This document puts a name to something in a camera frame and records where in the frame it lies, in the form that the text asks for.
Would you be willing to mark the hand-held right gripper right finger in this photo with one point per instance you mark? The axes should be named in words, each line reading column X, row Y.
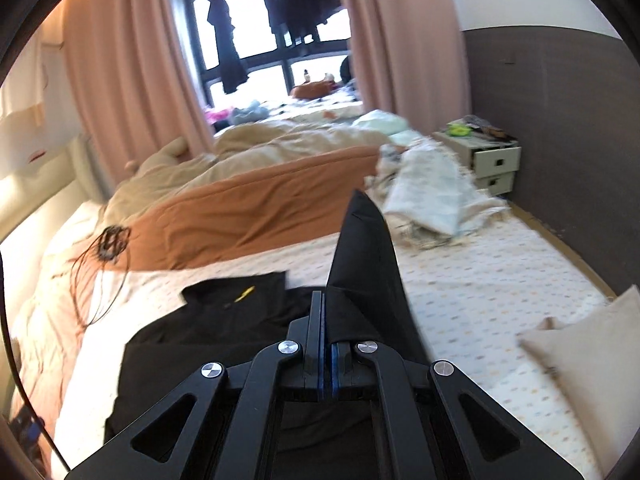
column 340, row 370

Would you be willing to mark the orange blanket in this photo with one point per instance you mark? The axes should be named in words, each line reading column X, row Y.
column 240, row 210

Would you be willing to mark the white hanging cloth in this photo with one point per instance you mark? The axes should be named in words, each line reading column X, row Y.
column 25, row 75

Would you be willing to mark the black garment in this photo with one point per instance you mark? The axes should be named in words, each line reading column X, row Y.
column 365, row 260

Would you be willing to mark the pale green cloth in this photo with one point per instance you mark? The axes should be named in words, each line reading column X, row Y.
column 385, row 122

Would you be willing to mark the pink soft toy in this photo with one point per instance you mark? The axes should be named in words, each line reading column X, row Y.
column 220, row 116

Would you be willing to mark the long dark hanging garment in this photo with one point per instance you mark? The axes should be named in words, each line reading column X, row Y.
column 227, row 35

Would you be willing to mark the white crumpled cloth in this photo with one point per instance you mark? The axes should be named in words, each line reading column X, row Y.
column 425, row 185

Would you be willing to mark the beige pillow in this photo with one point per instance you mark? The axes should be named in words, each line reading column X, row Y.
column 590, row 350

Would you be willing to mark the short dark hanging garment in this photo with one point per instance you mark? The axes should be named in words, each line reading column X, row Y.
column 300, row 5

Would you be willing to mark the wide pink curtain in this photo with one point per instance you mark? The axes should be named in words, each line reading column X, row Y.
column 125, row 60

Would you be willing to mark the white two-drawer nightstand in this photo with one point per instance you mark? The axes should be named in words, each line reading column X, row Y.
column 495, row 162

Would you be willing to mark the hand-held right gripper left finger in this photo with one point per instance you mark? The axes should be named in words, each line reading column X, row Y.
column 319, row 360

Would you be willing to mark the orange cushion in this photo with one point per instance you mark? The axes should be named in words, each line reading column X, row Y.
column 312, row 91

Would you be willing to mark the pale blue soft toy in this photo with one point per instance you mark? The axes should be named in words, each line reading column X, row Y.
column 252, row 110

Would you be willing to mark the white padded headboard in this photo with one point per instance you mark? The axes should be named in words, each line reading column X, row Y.
column 40, row 185

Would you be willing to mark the black framed window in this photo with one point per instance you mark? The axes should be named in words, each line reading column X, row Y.
column 295, row 67

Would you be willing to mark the clutter on nightstand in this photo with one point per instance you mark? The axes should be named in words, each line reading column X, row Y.
column 480, row 127

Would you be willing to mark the bed with dotted sheet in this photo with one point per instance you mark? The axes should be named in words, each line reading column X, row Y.
column 475, row 300

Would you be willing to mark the narrow pink curtain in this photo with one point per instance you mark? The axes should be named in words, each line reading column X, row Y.
column 400, row 35

